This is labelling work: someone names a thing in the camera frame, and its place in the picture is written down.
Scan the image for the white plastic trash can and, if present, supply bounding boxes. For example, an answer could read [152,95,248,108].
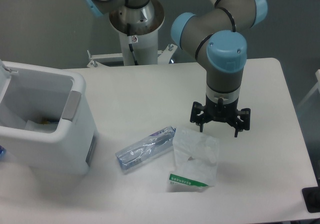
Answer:
[0,61,98,175]

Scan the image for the clear plastic bag green label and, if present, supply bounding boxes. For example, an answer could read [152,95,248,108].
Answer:
[167,126,220,192]

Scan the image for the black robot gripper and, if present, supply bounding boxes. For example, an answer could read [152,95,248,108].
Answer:
[190,96,251,138]

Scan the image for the black device at table edge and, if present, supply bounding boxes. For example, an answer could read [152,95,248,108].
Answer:
[301,186,320,213]

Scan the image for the trash inside can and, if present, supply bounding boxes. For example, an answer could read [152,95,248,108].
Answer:
[24,119,59,134]

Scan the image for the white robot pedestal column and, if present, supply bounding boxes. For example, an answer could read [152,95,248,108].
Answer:
[109,0,165,66]

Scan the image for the black cable on pedestal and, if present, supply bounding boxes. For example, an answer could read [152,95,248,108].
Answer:
[126,23,139,66]

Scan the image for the clear plastic water bottle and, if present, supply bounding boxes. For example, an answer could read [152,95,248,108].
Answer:
[115,126,176,174]

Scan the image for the blue object at left edge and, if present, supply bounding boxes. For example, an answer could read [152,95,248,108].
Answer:
[0,146,6,161]

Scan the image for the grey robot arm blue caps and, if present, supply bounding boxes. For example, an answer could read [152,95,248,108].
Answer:
[85,0,268,133]

